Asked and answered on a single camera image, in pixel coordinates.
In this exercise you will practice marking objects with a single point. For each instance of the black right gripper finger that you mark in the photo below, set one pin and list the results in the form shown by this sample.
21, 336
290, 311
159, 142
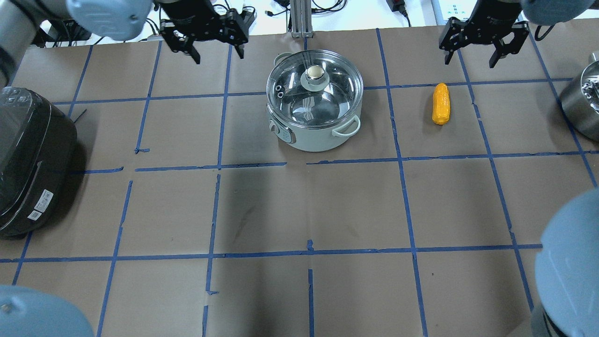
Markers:
452, 38
520, 31

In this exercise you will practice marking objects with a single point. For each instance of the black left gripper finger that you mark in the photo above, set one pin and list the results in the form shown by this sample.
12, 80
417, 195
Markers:
238, 30
178, 41

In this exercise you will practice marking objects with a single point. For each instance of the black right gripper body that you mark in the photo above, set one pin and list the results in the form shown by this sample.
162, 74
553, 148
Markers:
492, 13

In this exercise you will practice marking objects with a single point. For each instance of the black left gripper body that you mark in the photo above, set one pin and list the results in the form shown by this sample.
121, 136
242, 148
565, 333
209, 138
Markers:
189, 10

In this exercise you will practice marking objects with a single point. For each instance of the yellow corn cob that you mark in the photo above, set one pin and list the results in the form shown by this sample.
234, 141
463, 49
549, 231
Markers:
441, 104

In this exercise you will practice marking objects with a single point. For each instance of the glass pot lid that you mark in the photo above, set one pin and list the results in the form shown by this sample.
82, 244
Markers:
314, 89

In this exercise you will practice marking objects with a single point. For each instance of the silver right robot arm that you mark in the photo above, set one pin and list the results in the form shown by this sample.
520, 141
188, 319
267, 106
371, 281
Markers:
566, 268

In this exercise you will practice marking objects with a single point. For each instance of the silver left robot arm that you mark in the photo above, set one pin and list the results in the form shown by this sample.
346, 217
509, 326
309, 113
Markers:
38, 22

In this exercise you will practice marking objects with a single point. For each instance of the steel steamer pot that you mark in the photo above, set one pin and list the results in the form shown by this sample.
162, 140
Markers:
580, 100

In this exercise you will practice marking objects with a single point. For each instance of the white electric cooking pot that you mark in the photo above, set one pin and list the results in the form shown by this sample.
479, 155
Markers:
310, 140

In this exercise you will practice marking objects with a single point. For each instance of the black power adapter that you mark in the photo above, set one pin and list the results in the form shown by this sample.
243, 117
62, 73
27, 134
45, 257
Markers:
397, 6

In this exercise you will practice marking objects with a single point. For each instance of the black rice cooker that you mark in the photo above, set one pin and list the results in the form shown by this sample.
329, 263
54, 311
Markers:
36, 147

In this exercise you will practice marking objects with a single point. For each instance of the aluminium frame post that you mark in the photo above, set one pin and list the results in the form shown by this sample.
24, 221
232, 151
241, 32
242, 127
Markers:
301, 19

